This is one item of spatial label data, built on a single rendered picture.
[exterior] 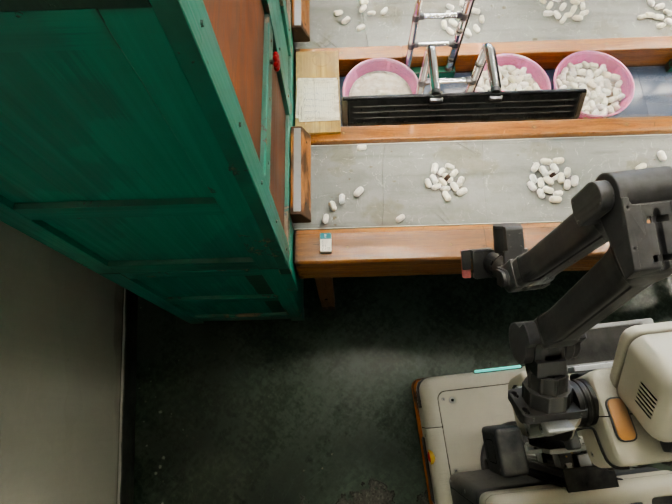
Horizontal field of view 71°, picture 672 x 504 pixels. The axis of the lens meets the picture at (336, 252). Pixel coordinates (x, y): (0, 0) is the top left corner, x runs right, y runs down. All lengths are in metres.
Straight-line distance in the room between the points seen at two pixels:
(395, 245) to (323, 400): 0.92
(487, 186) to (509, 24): 0.67
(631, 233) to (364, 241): 0.94
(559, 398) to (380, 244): 0.71
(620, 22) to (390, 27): 0.83
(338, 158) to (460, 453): 1.13
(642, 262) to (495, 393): 1.35
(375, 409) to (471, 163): 1.10
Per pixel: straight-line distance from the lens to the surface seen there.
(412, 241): 1.46
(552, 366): 0.95
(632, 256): 0.63
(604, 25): 2.13
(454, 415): 1.89
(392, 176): 1.57
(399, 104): 1.28
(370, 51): 1.82
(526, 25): 2.03
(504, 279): 0.98
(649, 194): 0.66
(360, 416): 2.13
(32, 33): 0.64
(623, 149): 1.85
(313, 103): 1.67
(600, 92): 1.94
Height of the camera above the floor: 2.13
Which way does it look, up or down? 72 degrees down
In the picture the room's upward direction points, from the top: 4 degrees counter-clockwise
